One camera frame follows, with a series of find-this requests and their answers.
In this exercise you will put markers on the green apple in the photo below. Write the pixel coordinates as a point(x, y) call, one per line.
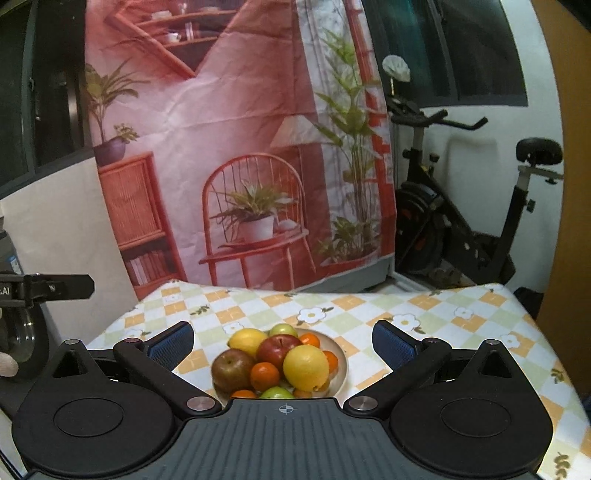
point(276, 393)

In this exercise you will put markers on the brown-red apple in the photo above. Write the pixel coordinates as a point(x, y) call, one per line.
point(231, 370)

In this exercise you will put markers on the white cloth cap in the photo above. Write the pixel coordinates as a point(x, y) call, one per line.
point(396, 67)

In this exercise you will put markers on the yellow-green apple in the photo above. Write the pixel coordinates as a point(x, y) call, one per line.
point(282, 329)

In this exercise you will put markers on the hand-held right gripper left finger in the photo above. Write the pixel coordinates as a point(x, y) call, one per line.
point(171, 347)

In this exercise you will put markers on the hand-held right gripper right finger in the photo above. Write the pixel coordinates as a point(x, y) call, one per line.
point(392, 344)

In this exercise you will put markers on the checkered flower tablecloth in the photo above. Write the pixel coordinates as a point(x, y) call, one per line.
point(369, 304)

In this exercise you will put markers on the beige plate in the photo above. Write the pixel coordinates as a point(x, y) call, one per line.
point(340, 369)

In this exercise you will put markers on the red apple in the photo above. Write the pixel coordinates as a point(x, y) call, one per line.
point(277, 350)

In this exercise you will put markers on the yellow lemon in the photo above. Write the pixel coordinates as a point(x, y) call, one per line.
point(244, 340)
point(305, 368)

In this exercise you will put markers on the dark window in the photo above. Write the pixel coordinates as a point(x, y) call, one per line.
point(461, 46)
point(46, 92)

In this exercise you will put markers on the person's left hand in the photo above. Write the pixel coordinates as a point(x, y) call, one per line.
point(7, 364)

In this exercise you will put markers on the grey washing machine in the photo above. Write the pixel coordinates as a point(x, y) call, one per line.
point(27, 337)

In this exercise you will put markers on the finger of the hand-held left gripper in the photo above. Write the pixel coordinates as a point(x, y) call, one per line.
point(60, 286)

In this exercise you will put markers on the black exercise bike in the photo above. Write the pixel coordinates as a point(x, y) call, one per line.
point(425, 217)

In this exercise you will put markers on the pink printed wall tapestry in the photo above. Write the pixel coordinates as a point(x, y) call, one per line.
point(207, 115)

